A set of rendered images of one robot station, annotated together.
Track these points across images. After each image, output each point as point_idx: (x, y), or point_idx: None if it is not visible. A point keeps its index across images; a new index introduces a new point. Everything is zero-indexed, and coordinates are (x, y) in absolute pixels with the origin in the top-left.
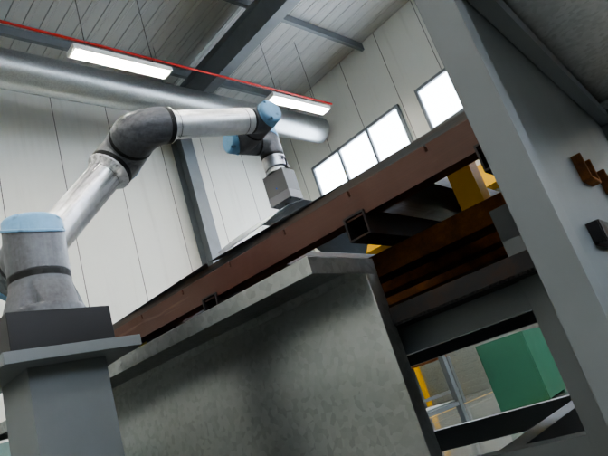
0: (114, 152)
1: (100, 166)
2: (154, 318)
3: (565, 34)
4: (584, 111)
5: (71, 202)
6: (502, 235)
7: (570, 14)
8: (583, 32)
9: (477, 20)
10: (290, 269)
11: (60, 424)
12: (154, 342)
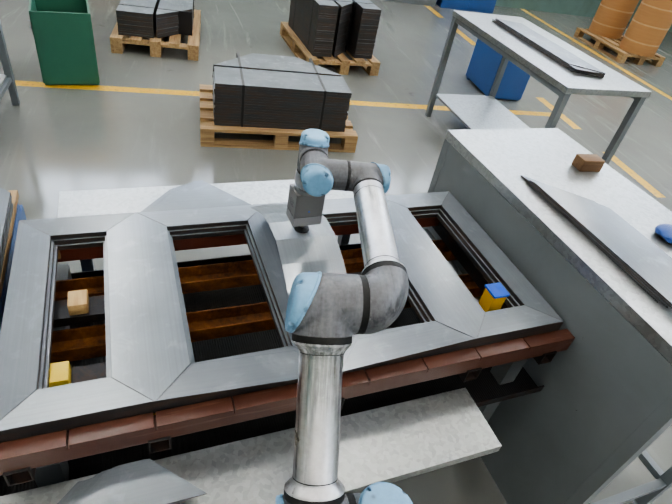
0: (353, 333)
1: (342, 357)
2: (253, 413)
3: (543, 205)
4: (470, 173)
5: (339, 428)
6: (508, 371)
7: (564, 217)
8: (543, 198)
9: (606, 326)
10: (489, 450)
11: None
12: (363, 487)
